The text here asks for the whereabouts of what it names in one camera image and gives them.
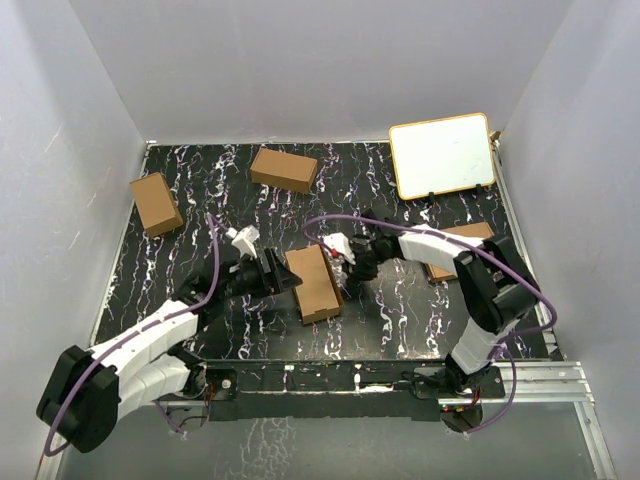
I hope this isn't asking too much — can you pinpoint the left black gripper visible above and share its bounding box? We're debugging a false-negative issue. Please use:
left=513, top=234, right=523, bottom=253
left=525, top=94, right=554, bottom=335
left=221, top=249, right=301, bottom=301

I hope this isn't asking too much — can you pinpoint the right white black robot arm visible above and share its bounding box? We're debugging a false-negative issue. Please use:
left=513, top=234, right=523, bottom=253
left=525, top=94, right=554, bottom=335
left=325, top=215, right=542, bottom=397

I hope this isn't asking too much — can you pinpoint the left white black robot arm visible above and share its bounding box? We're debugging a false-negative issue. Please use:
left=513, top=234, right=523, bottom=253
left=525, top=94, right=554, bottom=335
left=36, top=248, right=303, bottom=453

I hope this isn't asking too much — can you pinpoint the folded cardboard box back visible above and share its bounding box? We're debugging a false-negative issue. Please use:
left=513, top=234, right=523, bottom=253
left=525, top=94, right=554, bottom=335
left=249, top=148, right=318, bottom=194

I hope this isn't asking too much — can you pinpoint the small cardboard box left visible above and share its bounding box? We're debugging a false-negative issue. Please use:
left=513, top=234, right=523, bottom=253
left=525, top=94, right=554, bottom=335
left=130, top=172, right=183, bottom=238

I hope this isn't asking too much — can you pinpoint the black base bar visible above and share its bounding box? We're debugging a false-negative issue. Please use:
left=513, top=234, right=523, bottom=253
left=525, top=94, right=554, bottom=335
left=205, top=360, right=449, bottom=422

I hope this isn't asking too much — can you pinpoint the flat cardboard stack right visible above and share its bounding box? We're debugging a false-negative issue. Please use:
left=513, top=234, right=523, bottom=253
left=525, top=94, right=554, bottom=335
left=426, top=222, right=494, bottom=284

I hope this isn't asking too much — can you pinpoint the yellow framed whiteboard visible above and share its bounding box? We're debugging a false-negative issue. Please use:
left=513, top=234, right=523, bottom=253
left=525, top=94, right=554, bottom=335
left=389, top=112, right=496, bottom=201

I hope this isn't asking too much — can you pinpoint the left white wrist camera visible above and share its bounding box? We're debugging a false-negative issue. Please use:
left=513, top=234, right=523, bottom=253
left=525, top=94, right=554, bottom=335
left=225, top=225, right=260, bottom=259

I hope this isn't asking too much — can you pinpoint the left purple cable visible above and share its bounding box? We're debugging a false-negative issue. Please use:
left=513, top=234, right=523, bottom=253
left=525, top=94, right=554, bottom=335
left=42, top=213, right=236, bottom=457

